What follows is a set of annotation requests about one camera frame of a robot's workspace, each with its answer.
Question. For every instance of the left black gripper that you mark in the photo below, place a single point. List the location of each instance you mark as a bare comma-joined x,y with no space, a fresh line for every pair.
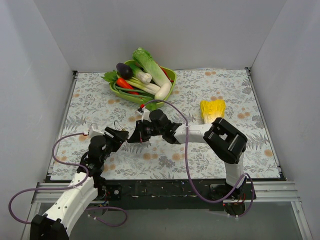
113,136

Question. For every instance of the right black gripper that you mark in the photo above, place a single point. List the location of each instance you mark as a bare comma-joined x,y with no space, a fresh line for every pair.
140,131

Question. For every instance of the large brass padlock with keys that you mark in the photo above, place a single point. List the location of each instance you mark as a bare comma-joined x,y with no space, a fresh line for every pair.
118,126

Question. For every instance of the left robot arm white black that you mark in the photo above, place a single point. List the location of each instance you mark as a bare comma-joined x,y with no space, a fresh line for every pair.
86,186

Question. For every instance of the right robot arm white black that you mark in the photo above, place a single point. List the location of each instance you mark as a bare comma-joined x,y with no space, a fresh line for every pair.
226,141

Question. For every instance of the green celery leaves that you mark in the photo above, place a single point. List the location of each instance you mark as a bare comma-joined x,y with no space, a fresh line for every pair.
145,105

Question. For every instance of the green long beans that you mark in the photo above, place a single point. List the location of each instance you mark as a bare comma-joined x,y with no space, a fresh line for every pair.
142,93

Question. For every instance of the white radish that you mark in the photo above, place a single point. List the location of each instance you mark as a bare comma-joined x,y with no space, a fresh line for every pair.
163,91

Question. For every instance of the red orange pepper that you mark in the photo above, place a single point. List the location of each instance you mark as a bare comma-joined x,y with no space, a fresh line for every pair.
122,83

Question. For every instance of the white green leek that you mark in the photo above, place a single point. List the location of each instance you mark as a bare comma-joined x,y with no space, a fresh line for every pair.
144,77

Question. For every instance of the purple eggplant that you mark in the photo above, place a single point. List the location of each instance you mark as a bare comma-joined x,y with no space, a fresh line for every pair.
124,71

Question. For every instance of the green plastic basket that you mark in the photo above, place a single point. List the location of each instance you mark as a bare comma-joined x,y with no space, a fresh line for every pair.
139,84

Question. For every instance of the yellow napa cabbage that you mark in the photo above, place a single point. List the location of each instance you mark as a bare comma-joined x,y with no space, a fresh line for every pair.
211,110

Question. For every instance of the floral table mat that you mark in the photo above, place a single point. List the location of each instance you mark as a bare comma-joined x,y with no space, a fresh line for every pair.
94,102

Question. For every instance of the green napa cabbage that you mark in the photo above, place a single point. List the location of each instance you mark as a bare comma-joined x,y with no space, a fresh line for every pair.
146,61

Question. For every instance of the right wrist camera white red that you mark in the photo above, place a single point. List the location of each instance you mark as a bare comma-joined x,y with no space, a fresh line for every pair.
143,111

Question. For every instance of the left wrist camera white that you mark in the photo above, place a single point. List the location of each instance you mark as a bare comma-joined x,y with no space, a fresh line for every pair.
94,131

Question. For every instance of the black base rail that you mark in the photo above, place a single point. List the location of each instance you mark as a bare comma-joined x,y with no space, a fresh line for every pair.
164,194

